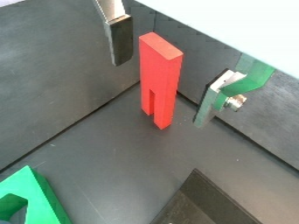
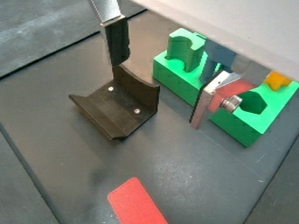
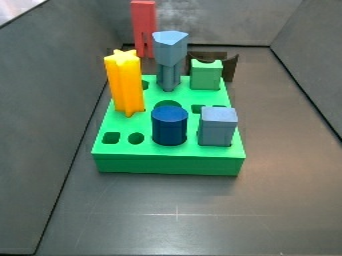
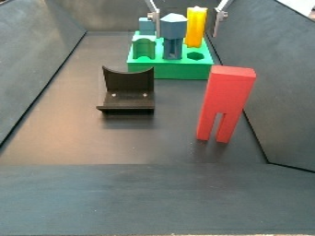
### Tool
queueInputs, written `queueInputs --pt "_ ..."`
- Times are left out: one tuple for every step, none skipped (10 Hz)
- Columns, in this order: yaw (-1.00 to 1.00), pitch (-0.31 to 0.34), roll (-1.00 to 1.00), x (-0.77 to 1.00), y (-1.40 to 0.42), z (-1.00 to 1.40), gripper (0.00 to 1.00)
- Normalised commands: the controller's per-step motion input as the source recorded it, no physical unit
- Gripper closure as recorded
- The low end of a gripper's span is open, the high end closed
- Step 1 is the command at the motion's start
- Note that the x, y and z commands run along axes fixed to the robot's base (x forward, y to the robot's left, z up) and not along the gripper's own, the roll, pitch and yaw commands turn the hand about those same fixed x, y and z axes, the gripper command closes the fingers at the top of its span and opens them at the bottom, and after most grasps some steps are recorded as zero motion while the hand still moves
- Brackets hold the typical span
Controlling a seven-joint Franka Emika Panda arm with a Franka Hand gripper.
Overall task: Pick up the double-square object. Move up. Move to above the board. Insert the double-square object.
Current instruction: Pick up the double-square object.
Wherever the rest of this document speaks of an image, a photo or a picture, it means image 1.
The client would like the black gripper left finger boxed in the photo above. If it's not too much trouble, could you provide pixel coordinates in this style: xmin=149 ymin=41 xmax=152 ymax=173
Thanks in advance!
xmin=92 ymin=0 xmax=133 ymax=67

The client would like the green silver gripper right finger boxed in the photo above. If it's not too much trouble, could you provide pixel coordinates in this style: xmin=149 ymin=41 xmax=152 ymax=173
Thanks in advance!
xmin=192 ymin=54 xmax=276 ymax=128

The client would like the red double-square block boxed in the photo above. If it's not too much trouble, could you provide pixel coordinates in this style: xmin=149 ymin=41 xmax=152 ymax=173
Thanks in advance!
xmin=139 ymin=32 xmax=183 ymax=130

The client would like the green shape sorter board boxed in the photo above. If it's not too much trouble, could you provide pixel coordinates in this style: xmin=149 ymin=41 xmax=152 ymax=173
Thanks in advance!
xmin=0 ymin=165 xmax=72 ymax=224

